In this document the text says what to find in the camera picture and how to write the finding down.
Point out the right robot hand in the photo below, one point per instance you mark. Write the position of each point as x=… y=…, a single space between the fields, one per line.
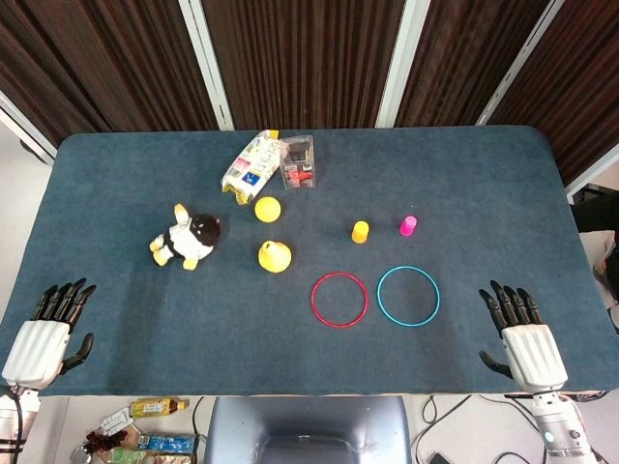
x=534 y=355

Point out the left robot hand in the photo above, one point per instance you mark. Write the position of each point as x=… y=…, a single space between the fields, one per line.
x=36 y=350

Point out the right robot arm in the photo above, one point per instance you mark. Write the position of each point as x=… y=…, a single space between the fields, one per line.
x=561 y=430

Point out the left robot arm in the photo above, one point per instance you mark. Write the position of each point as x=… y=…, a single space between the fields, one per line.
x=9 y=425

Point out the beige cloth bundle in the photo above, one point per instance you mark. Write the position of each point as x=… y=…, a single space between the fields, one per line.
x=608 y=285

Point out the white plastic item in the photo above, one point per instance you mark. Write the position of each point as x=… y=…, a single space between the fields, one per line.
x=115 y=421

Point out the dark red item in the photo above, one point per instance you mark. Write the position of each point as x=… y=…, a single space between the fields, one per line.
x=102 y=441

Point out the green snack packet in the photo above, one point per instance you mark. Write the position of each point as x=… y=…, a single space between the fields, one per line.
x=126 y=455

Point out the black power adapter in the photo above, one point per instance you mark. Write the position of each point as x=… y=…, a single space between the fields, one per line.
x=439 y=458

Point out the black bag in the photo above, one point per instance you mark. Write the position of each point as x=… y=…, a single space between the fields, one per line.
x=597 y=210

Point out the blue table cloth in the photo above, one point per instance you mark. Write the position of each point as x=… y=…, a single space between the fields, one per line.
x=193 y=328

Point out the blue snack packet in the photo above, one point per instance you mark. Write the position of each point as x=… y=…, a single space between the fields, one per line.
x=167 y=443

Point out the small pink cup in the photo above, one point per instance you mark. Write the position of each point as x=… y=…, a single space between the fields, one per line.
x=408 y=226

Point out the black white plush penguin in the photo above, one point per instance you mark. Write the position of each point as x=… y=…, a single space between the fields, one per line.
x=186 y=239

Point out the orange plastic peg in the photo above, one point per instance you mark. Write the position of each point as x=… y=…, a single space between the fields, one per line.
x=360 y=233

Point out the blue grey chair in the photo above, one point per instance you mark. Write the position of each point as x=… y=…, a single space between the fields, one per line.
x=304 y=425

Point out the yellow toy pear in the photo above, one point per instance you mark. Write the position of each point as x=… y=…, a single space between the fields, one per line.
x=274 y=257

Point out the brown slatted partition panel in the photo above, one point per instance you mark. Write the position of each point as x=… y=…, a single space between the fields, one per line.
x=464 y=58
x=97 y=63
x=304 y=63
x=575 y=96

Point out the yellow round toy fruit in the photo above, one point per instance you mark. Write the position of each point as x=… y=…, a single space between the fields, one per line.
x=268 y=209

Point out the white yellow snack bag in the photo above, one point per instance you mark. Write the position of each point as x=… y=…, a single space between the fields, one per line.
x=251 y=166

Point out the clear plastic box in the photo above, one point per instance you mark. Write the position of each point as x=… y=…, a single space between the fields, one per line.
x=299 y=164

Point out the white partition post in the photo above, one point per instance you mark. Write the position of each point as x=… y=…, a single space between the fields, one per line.
x=205 y=63
x=595 y=174
x=24 y=130
x=520 y=63
x=403 y=63

